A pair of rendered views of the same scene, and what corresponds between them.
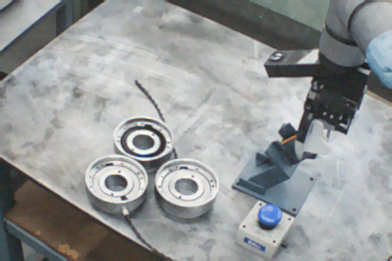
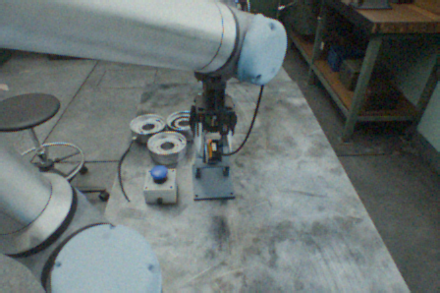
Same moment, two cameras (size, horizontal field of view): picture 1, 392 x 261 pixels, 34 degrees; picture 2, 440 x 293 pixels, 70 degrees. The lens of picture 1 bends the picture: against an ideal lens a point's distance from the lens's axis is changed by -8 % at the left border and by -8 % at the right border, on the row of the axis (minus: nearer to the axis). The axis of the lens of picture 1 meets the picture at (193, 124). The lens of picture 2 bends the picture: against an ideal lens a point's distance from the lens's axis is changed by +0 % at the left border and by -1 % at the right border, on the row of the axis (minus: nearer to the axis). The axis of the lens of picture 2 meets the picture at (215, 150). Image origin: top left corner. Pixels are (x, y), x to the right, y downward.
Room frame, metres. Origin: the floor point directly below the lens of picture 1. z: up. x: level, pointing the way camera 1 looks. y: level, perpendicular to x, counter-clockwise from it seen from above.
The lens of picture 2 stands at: (0.55, -0.68, 1.35)
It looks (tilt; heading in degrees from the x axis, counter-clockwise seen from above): 38 degrees down; 63
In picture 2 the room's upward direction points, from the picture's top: straight up
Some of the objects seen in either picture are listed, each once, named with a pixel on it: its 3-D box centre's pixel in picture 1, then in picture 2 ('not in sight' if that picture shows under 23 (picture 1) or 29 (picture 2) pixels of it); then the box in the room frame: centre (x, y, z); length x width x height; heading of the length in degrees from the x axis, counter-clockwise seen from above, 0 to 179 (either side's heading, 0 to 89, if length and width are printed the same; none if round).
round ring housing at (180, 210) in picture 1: (185, 189); (167, 147); (0.75, 0.00, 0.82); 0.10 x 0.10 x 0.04
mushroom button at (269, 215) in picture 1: (268, 221); (159, 177); (0.68, -0.14, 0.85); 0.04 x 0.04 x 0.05
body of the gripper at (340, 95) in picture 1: (337, 86); (213, 99); (0.79, -0.21, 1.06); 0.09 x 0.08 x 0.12; 68
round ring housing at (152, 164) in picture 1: (143, 145); (184, 125); (0.84, 0.08, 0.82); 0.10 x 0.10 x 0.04
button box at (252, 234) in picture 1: (267, 231); (160, 187); (0.68, -0.15, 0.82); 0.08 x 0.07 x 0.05; 65
